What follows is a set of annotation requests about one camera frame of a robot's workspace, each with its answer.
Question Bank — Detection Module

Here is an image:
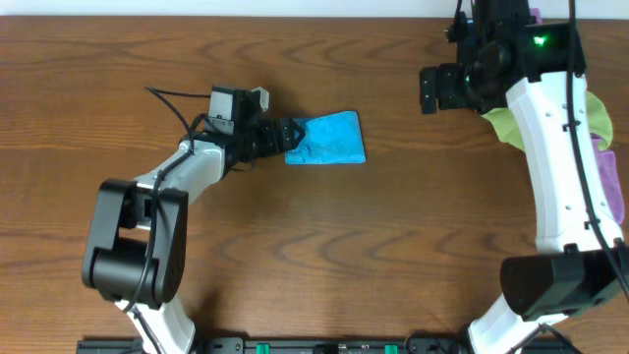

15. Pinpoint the blue microfibre cloth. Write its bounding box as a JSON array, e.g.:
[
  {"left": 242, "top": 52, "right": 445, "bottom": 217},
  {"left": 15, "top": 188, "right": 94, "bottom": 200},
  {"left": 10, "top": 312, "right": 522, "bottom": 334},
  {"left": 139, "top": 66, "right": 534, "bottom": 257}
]
[{"left": 285, "top": 110, "right": 367, "bottom": 165}]

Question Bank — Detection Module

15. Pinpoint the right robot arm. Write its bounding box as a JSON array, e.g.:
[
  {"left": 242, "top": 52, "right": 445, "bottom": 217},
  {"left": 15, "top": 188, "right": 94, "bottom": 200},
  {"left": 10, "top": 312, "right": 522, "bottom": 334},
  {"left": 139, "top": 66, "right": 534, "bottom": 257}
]
[{"left": 420, "top": 10, "right": 628, "bottom": 353}]

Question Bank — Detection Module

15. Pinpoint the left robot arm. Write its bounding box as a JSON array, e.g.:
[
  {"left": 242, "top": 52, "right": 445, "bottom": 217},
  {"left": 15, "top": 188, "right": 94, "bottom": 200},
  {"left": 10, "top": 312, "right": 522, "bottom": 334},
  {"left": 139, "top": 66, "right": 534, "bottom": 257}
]
[{"left": 81, "top": 114, "right": 306, "bottom": 353}]

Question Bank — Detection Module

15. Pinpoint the purple cloth at top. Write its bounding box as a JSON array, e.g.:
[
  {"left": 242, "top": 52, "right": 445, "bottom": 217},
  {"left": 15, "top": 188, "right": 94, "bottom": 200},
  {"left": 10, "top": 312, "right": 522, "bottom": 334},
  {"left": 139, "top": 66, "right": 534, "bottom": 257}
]
[{"left": 530, "top": 8, "right": 543, "bottom": 25}]

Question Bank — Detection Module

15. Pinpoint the purple cloth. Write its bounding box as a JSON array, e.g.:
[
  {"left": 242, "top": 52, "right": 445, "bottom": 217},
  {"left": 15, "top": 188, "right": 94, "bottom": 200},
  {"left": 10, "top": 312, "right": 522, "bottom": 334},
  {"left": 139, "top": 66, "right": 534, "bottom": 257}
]
[
  {"left": 530, "top": 8, "right": 543, "bottom": 25},
  {"left": 591, "top": 134, "right": 625, "bottom": 225}
]

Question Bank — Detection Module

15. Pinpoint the green microfibre cloth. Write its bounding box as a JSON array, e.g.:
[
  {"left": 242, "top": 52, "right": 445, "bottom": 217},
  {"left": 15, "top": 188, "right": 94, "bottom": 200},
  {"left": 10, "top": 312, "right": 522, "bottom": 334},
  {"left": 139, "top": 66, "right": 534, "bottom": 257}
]
[{"left": 482, "top": 91, "right": 613, "bottom": 151}]

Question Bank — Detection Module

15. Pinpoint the purple cloth at right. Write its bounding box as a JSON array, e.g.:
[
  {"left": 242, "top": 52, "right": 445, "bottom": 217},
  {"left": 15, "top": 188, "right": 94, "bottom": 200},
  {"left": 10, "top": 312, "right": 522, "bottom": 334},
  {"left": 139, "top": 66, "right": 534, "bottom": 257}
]
[{"left": 591, "top": 134, "right": 625, "bottom": 225}]

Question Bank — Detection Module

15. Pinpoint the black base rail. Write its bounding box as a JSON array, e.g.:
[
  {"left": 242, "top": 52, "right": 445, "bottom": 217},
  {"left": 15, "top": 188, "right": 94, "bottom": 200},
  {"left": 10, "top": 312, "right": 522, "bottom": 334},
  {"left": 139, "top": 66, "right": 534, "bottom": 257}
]
[{"left": 76, "top": 327, "right": 575, "bottom": 354}]

